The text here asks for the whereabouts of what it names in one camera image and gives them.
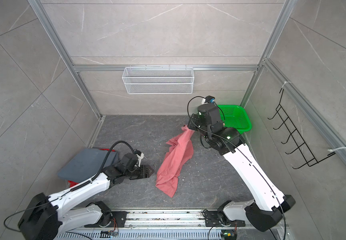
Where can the green plastic laundry basket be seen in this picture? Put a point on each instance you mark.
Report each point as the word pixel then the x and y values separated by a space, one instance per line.
pixel 236 117

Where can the white zip tie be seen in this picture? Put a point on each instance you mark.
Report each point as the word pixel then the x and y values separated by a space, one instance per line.
pixel 336 149

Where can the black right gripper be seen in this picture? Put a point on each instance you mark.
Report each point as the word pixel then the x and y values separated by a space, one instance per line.
pixel 192 124

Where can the pink-red t-shirt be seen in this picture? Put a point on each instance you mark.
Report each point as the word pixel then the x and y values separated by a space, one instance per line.
pixel 180 151

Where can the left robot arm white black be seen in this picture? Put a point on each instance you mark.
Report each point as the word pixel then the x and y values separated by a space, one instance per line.
pixel 48 216

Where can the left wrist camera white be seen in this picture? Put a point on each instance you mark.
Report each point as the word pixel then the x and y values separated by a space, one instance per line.
pixel 140 155

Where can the black wire hook rack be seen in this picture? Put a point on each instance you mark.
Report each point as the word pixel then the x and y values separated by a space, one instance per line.
pixel 295 135

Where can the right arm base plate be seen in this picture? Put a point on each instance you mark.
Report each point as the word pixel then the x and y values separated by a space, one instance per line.
pixel 214 218

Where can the aluminium mounting rail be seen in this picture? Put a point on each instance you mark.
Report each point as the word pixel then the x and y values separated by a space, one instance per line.
pixel 136 219

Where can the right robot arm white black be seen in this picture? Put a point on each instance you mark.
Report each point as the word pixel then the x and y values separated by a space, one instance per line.
pixel 269 204

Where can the folded grey t-shirt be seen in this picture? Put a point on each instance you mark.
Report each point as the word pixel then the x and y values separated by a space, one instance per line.
pixel 83 166

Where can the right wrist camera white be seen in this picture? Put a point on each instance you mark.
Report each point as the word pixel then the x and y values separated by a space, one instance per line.
pixel 208 100

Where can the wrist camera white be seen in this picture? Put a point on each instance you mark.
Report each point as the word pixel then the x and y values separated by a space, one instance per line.
pixel 208 100
pixel 140 155

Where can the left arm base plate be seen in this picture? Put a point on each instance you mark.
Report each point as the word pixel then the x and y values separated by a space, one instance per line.
pixel 109 221

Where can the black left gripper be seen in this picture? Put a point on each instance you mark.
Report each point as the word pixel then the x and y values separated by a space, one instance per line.
pixel 144 175

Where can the white wire mesh shelf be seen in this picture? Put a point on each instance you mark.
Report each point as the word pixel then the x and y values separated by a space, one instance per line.
pixel 158 80

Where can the folded red t-shirt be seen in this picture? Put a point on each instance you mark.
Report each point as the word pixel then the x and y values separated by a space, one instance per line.
pixel 71 183

